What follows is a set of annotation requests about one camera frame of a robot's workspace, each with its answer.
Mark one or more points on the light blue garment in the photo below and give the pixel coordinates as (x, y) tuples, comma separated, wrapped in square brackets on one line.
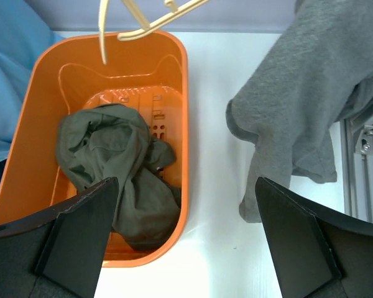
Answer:
[(24, 36)]

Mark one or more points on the olive green shorts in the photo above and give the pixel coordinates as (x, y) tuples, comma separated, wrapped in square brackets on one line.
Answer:
[(113, 140)]

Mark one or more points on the light grey shorts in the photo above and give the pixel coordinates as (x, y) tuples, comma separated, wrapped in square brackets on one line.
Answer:
[(318, 72)]

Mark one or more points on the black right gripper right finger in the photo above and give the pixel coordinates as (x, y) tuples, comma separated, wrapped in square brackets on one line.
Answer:
[(316, 251)]

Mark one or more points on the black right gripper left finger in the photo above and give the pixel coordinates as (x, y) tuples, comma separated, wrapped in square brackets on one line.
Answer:
[(59, 251)]

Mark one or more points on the aluminium frame rack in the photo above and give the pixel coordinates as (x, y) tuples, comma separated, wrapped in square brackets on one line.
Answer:
[(357, 154)]

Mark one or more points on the orange plastic basket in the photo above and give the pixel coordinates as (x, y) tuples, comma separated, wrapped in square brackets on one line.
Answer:
[(149, 74)]

